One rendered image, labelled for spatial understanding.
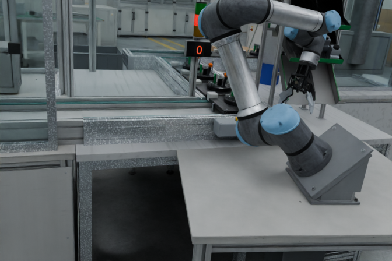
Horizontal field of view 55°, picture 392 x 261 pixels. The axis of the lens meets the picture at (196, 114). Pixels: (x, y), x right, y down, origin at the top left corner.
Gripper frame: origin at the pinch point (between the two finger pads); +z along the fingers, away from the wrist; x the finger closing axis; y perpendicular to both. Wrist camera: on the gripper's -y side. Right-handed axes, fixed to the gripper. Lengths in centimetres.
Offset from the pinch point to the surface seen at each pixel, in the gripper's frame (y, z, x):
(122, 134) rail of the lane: 44, 32, -47
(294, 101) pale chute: -20.1, -7.2, -9.6
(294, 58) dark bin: -9.2, -24.9, -11.6
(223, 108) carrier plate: 6.6, 7.8, -29.6
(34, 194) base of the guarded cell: 63, 63, -61
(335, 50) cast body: -23.0, -35.7, 0.6
